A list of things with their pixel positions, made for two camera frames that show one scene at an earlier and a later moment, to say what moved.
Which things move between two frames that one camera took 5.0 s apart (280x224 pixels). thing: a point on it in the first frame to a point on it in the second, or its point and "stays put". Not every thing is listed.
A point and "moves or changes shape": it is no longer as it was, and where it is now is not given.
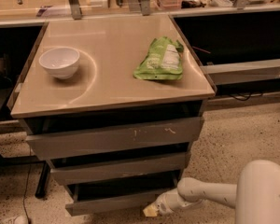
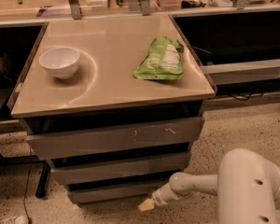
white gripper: [172, 202] to [159, 199]
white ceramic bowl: [61, 62] stays put
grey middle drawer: [121, 170] stays put
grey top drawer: [114, 138] stays put
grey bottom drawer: [128, 195] moves or changes shape
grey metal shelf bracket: [75, 3] stays put
